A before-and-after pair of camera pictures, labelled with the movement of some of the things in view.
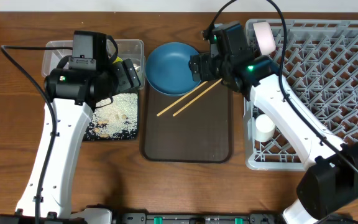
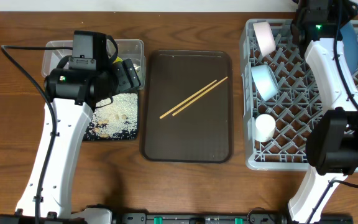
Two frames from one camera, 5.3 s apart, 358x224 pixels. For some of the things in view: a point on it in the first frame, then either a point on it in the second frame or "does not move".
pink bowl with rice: [265, 37] does not move
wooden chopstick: [162, 112] -> [188, 98]
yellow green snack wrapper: [117, 60] does not move
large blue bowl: [168, 71] -> [350, 40]
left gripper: [128, 78] does not move
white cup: [265, 128] does not move
